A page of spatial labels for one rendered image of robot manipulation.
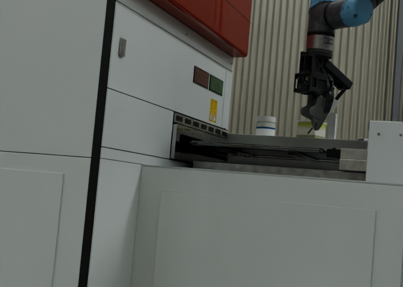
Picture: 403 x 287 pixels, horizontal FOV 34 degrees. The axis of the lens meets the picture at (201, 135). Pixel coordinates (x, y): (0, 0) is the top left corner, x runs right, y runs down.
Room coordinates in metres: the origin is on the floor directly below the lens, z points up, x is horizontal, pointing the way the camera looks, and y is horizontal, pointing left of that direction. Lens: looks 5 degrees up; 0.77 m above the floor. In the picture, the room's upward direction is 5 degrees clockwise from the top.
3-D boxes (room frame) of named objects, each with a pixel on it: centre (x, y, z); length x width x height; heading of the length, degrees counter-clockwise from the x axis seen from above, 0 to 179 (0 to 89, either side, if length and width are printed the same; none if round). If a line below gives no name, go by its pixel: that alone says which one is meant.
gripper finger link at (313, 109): (1.79, -0.31, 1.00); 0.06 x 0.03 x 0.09; 122
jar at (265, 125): (2.45, -0.23, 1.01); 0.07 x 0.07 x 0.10
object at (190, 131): (1.99, -0.01, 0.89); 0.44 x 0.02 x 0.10; 158
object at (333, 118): (2.11, -0.40, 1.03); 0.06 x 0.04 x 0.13; 68
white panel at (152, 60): (1.83, 0.07, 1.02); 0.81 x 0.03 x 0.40; 158
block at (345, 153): (1.70, -0.40, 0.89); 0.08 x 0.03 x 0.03; 68
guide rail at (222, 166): (1.79, -0.22, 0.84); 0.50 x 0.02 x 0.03; 68
